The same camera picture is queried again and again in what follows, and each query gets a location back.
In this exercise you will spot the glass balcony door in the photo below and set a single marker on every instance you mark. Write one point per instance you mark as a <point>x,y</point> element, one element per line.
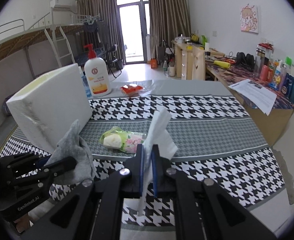
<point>135,25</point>

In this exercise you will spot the green floral tissue pack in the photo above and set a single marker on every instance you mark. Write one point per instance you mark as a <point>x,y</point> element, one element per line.
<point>124,141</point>

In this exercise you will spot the brown curtain right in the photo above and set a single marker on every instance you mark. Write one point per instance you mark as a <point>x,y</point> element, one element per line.
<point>168,19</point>

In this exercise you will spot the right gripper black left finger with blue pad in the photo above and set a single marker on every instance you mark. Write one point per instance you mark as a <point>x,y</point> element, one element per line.
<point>93,210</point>

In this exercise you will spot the wooden desk with drawers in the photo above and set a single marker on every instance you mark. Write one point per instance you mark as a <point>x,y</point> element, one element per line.
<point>183,60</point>

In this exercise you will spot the red bottle on desk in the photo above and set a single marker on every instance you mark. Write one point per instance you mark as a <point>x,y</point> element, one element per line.
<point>264,73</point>

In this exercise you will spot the white styrofoam box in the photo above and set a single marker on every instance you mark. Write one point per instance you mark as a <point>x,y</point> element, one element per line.
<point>45,108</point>

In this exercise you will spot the metal bunk bed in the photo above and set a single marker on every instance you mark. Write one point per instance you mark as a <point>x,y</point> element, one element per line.
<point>14,36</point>

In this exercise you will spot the brown curtain left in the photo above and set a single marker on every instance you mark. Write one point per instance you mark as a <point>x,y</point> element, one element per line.
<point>106,31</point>

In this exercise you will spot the blue water bottle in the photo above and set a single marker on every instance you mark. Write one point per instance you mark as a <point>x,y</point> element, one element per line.
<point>85,83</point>

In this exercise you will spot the orange container on floor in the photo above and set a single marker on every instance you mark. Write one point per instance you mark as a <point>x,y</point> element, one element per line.
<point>154,63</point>

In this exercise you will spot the white lotion pump bottle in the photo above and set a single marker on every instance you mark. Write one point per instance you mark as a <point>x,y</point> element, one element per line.
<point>96,74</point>

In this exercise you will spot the houndstooth tablecloth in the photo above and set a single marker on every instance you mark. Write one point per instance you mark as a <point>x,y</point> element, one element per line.
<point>215,138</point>

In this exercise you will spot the white paper sheets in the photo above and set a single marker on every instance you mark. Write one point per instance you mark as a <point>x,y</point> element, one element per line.
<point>263,98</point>

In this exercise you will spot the black headphones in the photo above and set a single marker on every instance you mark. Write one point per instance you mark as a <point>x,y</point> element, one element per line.
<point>245,60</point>

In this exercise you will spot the dark blue box on desk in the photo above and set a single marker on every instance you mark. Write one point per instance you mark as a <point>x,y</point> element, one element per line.
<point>287,88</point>

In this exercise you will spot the wooden smiley chair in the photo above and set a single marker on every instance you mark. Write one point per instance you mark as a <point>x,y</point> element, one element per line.
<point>198,67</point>

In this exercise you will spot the white tissue stack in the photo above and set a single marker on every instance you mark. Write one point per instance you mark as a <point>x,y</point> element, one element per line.
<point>157,135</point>

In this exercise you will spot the yellow roll on desk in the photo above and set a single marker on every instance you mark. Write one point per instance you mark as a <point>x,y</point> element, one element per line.
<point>222,64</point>

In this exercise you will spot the pink cartoon wall picture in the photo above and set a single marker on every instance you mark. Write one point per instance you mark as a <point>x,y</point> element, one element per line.
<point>249,19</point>

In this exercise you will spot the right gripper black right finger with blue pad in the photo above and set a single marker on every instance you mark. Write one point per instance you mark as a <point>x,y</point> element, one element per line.
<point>203,209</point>

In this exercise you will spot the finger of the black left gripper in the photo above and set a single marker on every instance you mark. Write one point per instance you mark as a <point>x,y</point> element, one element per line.
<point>60,167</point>

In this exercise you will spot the brown curtain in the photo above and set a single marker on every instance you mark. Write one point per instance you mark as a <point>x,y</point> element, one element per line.
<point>106,31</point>
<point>168,19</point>

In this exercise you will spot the white air conditioner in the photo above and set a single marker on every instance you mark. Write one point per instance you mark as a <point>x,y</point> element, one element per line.
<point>61,5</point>

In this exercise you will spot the grey sock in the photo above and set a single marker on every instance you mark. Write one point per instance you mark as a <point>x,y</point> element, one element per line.
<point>73,145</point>

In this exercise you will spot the black folding chair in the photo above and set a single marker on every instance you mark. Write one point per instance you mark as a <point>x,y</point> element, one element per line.
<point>112,62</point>

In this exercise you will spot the red snack packet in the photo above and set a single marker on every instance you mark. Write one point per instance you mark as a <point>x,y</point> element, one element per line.
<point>131,89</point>

